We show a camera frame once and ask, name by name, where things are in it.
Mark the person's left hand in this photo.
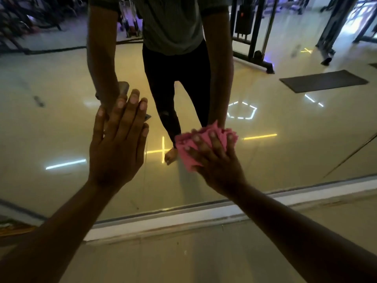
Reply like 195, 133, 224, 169
88, 88, 149, 193

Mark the person's right hand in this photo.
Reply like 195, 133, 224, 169
184, 130, 247, 198

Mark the pink cloth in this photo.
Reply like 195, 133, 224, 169
174, 120, 238, 172

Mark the large wall mirror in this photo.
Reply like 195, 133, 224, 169
0, 0, 377, 226

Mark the person's right forearm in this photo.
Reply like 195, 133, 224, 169
228, 183, 377, 283

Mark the person's left forearm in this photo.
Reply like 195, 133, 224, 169
0, 181, 118, 283

